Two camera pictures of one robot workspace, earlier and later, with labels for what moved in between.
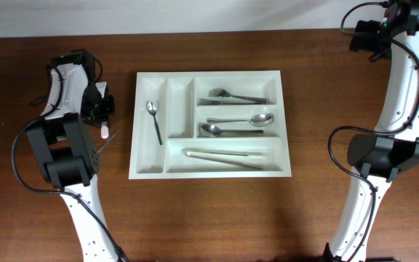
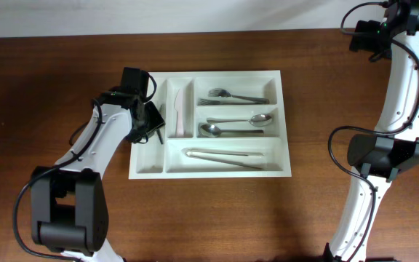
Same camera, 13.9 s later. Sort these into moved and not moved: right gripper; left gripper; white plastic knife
Moved: left gripper; white plastic knife
Not moved: right gripper
